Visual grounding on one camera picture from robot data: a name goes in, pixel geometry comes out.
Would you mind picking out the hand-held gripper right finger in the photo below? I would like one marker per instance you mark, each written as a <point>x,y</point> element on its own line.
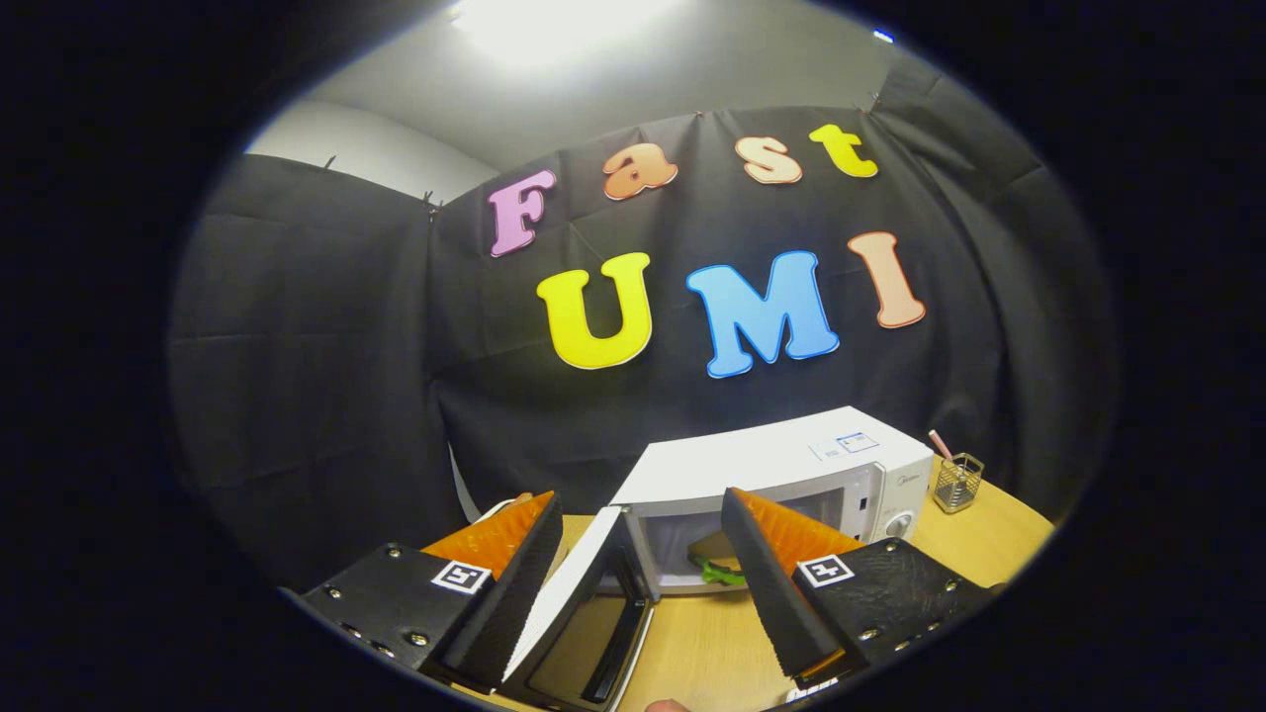
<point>771,593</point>

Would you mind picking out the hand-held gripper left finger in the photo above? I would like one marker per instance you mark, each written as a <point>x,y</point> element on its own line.
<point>514,593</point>

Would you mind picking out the sandwich with green lettuce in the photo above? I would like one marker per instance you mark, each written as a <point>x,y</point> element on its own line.
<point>714,549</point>

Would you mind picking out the white microwave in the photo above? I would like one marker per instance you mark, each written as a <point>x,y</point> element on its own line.
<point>752,455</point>

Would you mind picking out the cream toaster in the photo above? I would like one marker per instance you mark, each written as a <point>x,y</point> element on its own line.
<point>497,506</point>

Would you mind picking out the pink striped straw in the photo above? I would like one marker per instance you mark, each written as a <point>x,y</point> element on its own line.
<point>940,445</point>

